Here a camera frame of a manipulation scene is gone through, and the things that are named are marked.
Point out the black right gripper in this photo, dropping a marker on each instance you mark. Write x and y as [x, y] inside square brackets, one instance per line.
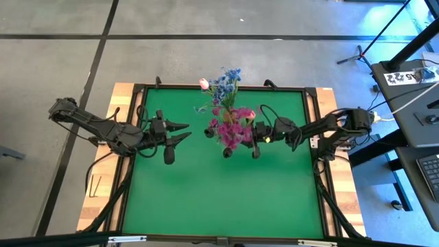
[262, 132]

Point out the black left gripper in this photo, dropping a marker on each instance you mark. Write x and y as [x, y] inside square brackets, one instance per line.
[159, 133]

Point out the pink artificial tulip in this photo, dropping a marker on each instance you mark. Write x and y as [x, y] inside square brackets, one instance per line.
[251, 115]
[204, 83]

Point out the magenta artificial flower bunch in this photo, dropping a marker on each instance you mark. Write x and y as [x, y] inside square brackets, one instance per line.
[240, 132]
[223, 129]

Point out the dark artificial tulip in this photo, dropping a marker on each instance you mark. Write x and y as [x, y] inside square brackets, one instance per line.
[227, 153]
[209, 132]

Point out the blue artificial flower bunch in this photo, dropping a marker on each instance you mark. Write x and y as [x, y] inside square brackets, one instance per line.
[216, 91]
[233, 73]

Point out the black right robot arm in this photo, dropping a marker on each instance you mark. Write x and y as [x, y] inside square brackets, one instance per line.
[326, 125]

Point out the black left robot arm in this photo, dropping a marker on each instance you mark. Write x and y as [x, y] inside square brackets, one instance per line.
[103, 128]

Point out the green table mat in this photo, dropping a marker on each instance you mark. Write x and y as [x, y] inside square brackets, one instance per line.
[223, 199]

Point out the white power strip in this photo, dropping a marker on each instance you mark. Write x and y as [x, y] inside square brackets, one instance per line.
[376, 118]

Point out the thin black tripod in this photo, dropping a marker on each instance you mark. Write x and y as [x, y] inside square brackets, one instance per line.
[359, 54]

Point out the printed white paper label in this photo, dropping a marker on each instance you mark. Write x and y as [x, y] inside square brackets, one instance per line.
[394, 78]

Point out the grey desk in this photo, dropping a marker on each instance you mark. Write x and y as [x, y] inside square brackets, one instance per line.
[404, 113]

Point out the small black floor object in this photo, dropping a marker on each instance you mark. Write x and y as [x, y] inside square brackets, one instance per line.
[396, 205]

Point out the dark desk with keyboard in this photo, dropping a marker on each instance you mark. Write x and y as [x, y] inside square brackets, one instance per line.
[411, 185]

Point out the black gantry bar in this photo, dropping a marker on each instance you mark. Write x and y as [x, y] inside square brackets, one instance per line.
[51, 240]

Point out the grey chair base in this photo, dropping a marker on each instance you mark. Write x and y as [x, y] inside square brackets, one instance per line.
[10, 152]

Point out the black desk knob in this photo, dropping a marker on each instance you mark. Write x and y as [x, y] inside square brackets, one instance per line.
[432, 119]

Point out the thick black pole stand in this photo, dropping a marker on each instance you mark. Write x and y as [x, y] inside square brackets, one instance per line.
[411, 46]

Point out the black keyboard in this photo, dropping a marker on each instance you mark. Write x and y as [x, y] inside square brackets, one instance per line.
[430, 175]

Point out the blue object on desk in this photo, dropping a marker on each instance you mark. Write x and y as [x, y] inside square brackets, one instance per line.
[428, 73]

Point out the black diagonal frame strut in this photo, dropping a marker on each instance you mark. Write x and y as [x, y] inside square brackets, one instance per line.
[337, 212]
[109, 206]

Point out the black table frame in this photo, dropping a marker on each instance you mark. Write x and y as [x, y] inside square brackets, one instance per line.
[192, 239]

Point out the silver metal bracket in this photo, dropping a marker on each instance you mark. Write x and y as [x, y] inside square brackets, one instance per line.
[127, 239]
[317, 243]

